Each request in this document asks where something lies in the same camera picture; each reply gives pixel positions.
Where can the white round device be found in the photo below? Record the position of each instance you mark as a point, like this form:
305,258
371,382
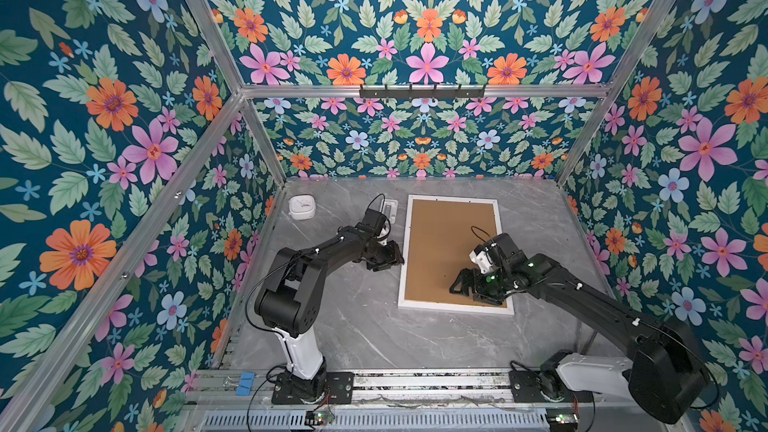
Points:
302,207

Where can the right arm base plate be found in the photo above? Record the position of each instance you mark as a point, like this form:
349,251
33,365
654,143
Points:
529,387

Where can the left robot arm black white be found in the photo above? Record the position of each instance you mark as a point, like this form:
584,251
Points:
290,298

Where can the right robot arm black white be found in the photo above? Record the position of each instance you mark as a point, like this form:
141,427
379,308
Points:
661,369

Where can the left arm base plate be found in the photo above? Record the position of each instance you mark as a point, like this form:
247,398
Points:
326,387

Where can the white picture frame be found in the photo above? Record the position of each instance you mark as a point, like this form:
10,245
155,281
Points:
456,309

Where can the brown cardboard backing board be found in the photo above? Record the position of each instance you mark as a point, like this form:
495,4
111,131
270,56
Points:
444,240

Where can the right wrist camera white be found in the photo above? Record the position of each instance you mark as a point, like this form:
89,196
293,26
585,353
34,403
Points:
485,258

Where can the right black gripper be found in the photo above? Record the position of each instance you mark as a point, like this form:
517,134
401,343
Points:
463,276

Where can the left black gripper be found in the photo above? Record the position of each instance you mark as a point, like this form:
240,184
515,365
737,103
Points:
394,256

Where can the white cable duct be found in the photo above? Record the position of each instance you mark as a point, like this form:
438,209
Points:
378,420

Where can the blue binder clip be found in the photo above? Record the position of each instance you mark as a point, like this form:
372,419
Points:
245,384

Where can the black hook rail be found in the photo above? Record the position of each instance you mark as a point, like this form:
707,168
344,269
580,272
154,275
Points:
411,91

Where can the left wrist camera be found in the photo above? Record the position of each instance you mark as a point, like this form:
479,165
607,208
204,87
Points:
377,223

